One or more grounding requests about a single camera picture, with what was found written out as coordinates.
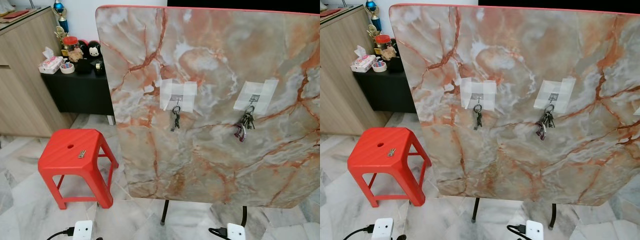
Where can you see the black cat plush toy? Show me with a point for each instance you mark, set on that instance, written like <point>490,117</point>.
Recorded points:
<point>94,50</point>

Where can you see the small silver keys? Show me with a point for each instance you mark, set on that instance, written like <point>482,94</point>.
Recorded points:
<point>82,154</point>
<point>391,152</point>

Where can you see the white tape roll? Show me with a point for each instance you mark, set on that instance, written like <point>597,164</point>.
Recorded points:
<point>379,66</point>
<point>67,68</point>

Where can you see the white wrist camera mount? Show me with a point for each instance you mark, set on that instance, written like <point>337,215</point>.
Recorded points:
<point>83,231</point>
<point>534,231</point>
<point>382,230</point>
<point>236,232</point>

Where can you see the jar with red lid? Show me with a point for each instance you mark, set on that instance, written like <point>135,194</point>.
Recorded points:
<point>70,45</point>
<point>382,43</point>

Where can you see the dark key bunch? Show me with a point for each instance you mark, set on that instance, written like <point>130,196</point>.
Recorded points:
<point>478,117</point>
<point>175,119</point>

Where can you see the black television screen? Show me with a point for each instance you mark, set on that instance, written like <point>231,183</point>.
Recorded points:
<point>250,4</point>
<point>560,4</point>

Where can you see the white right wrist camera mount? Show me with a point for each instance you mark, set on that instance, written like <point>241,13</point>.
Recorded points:
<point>534,231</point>
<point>236,232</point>

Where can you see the blue and gold trophy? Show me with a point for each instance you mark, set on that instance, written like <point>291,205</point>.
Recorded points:
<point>60,7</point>
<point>372,7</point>

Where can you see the flat red item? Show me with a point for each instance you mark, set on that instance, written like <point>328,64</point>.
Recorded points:
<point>11,13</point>

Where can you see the white tissue pack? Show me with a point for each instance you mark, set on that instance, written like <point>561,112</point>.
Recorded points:
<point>361,62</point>
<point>50,64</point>

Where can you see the light wooden cabinet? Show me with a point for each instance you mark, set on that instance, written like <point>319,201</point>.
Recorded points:
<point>25,90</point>
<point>340,90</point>

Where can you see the marble pattern folding table top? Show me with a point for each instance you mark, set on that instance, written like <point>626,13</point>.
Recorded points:
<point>520,160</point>
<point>210,160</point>

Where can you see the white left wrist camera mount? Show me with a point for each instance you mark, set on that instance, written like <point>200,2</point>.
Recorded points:
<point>83,231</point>
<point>382,230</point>

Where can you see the black low console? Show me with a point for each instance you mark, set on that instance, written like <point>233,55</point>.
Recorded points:
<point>80,95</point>
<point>385,92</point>

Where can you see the black metal table leg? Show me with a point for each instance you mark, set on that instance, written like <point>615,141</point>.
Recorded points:
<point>244,216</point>
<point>164,212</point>
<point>475,211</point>
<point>552,217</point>

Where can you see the red plastic stool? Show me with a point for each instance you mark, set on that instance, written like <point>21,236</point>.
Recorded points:
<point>70,160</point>
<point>377,157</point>

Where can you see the key bunch with red carabiner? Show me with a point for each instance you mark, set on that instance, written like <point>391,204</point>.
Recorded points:
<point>245,125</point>
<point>546,124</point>

